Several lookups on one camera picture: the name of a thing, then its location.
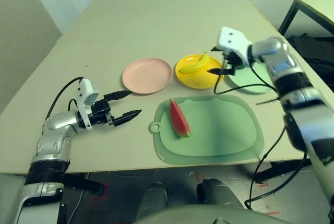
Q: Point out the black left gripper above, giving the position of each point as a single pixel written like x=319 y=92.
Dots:
x=100 y=110

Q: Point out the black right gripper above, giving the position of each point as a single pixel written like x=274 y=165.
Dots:
x=235 y=60

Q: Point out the yellow toy banana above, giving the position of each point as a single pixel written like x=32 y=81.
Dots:
x=195 y=66

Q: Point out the toy watermelon slice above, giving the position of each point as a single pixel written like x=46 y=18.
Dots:
x=178 y=119

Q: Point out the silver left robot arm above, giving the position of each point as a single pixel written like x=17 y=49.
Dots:
x=60 y=120

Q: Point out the yellow round plate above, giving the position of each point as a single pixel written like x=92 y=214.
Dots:
x=198 y=80

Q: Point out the pink round plate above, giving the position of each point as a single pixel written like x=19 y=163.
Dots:
x=146 y=76

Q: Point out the mint green round plate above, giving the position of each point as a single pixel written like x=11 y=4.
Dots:
x=250 y=83

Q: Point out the small green cutting board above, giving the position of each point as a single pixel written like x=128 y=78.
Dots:
x=216 y=130

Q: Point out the large translucent green cutting board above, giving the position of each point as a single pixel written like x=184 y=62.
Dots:
x=182 y=160

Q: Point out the black table leg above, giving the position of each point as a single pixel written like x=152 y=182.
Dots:
x=281 y=169
x=83 y=182

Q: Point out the grey left robot leg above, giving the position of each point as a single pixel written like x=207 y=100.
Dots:
x=152 y=200

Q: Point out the grey robot leg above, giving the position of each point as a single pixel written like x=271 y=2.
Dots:
x=152 y=200
x=216 y=192

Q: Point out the grey right robot leg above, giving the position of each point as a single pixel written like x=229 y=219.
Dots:
x=216 y=192

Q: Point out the grey robot torso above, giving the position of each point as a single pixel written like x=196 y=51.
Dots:
x=195 y=216

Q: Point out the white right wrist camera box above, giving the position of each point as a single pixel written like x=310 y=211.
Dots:
x=232 y=41

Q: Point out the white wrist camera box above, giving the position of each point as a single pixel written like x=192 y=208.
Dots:
x=87 y=91
x=232 y=41

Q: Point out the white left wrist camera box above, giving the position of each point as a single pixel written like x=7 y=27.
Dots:
x=87 y=91

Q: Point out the beige side table black frame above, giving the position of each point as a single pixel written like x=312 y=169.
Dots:
x=318 y=7

